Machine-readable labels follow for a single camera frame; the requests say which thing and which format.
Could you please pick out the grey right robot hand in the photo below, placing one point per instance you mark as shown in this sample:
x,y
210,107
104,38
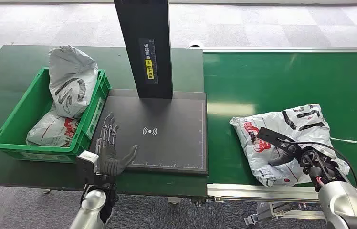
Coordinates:
x,y
281,159

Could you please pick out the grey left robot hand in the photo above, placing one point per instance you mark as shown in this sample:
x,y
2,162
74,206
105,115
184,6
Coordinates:
x,y
109,158

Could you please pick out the grey package red black print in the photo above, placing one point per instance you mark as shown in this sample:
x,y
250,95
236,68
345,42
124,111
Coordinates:
x,y
311,126

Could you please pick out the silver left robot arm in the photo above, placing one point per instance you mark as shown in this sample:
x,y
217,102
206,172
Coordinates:
x,y
91,202

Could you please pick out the green conveyor belt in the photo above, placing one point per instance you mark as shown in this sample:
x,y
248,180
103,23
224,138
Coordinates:
x,y
292,79

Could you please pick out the grey package black swirl print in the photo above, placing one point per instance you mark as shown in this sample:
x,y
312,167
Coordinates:
x,y
71,72

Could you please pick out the black scanner pad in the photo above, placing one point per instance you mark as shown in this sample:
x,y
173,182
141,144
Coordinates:
x,y
172,142

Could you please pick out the white paper strip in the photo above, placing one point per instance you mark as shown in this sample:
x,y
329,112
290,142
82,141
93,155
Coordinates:
x,y
344,140

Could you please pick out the green plastic crate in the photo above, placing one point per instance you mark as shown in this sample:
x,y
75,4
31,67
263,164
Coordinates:
x,y
17,126

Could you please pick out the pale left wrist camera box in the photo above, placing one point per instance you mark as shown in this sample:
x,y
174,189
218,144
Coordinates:
x,y
86,164

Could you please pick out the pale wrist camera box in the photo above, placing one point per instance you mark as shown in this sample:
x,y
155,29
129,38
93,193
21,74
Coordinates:
x,y
271,136
86,164

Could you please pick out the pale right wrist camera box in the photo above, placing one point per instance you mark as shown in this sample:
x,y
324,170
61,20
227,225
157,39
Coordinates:
x,y
271,136

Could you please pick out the aluminium conveyor frame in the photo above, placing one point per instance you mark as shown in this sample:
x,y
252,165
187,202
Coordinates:
x,y
260,192

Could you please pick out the black yellow post label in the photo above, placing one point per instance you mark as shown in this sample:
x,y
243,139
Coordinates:
x,y
149,63

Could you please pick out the black scanner post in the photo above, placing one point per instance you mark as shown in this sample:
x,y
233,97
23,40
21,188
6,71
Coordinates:
x,y
134,25

